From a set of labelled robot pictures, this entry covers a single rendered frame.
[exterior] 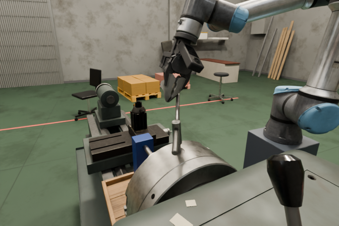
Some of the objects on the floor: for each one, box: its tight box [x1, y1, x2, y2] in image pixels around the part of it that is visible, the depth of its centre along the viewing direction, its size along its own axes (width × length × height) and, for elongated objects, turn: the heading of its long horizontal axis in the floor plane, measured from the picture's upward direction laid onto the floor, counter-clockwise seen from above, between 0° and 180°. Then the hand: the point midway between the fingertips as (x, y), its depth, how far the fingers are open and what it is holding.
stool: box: [208, 72, 233, 103], centre depth 496 cm, size 64×67×71 cm
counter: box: [196, 59, 241, 83], centre depth 791 cm, size 66×206×73 cm, turn 22°
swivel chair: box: [72, 68, 101, 121], centre depth 382 cm, size 61×61×96 cm
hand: (169, 99), depth 60 cm, fingers closed
